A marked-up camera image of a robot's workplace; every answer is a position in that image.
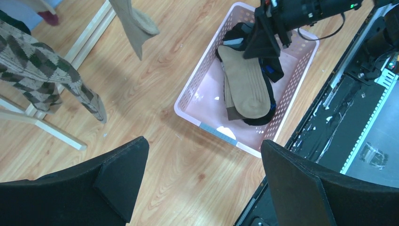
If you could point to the cream purple striped sock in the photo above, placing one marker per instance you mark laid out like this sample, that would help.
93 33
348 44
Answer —
44 10

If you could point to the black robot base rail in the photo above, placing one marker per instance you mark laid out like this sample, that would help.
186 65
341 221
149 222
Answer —
352 126

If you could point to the black grey sock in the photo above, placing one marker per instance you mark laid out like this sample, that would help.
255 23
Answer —
237 37

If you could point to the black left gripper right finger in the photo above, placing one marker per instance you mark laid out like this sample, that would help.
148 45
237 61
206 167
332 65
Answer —
305 193

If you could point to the pink plastic basket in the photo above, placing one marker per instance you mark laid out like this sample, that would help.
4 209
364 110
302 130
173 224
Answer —
202 101

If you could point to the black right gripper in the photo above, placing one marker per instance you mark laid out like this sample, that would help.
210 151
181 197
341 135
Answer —
268 22

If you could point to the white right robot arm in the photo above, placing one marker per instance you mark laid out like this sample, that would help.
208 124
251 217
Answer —
298 13

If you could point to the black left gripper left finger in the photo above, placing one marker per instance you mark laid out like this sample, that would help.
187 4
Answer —
101 191

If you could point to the argyle brown sock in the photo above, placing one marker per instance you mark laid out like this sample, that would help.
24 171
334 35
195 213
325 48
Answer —
33 68

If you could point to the wooden clothes rack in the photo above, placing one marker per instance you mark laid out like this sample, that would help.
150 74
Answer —
89 36

